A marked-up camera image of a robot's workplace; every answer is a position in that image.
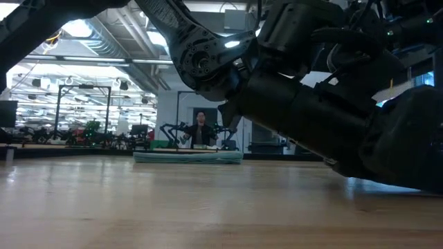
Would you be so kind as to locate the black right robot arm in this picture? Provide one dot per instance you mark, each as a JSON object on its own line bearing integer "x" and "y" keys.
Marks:
{"x": 415, "y": 24}

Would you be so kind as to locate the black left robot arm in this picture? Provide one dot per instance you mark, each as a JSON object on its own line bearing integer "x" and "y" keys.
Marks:
{"x": 200, "y": 62}

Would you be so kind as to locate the black background robot arm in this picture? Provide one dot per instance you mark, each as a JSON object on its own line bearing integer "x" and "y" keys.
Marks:
{"x": 225, "y": 135}
{"x": 169, "y": 133}

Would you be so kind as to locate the black equipment cart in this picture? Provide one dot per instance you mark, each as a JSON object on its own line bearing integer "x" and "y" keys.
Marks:
{"x": 266, "y": 145}

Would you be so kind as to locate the person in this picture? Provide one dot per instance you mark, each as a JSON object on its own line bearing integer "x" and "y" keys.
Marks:
{"x": 200, "y": 133}

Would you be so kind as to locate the teal folded cloth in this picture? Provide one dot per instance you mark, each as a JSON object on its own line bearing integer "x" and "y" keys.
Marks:
{"x": 188, "y": 158}

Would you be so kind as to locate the green bin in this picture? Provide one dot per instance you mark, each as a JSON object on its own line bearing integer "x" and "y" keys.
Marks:
{"x": 159, "y": 144}

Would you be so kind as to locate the linear ceiling light bar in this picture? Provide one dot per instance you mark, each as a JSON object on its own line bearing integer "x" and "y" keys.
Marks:
{"x": 104, "y": 59}

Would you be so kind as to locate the background robot workstation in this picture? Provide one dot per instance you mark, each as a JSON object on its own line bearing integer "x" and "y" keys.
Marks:
{"x": 86, "y": 133}

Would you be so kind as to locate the black background monitor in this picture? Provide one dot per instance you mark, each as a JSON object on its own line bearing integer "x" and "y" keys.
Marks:
{"x": 8, "y": 114}

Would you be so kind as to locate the silver round air duct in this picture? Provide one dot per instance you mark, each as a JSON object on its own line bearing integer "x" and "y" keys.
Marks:
{"x": 114, "y": 34}

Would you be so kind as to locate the grey metal post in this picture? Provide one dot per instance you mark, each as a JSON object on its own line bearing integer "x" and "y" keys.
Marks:
{"x": 9, "y": 155}

